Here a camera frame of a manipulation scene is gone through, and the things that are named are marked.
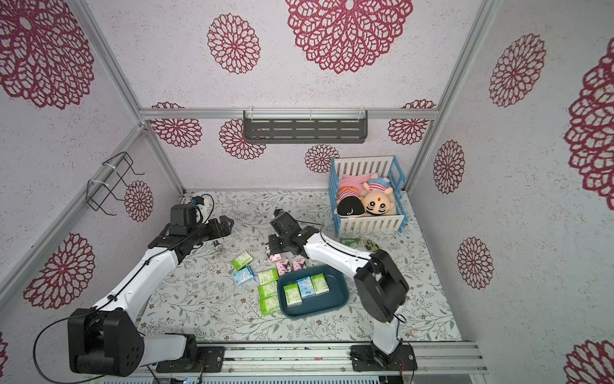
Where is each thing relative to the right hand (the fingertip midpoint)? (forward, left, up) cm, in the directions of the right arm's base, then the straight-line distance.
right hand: (280, 242), depth 89 cm
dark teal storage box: (-10, -21, -9) cm, 25 cm away
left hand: (+2, +20, +8) cm, 21 cm away
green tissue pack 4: (-15, +4, -8) cm, 18 cm away
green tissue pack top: (-12, -15, -9) cm, 21 cm away
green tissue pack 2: (-3, +16, -9) cm, 19 cm away
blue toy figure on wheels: (+2, +27, -8) cm, 28 cm away
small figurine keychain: (+6, -37, -11) cm, 39 cm away
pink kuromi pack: (-6, +2, -1) cm, 6 cm away
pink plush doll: (+34, -29, -3) cm, 45 cm away
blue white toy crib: (+25, -36, 0) cm, 43 cm away
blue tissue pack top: (-14, -10, -8) cm, 18 cm away
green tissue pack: (-17, -5, -7) cm, 19 cm away
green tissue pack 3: (-10, +4, -8) cm, 14 cm away
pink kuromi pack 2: (-6, -1, -8) cm, 10 cm away
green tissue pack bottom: (-20, +3, -8) cm, 21 cm away
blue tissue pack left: (-10, +14, -8) cm, 19 cm away
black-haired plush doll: (+17, -27, +3) cm, 31 cm away
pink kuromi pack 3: (-5, -7, -8) cm, 12 cm away
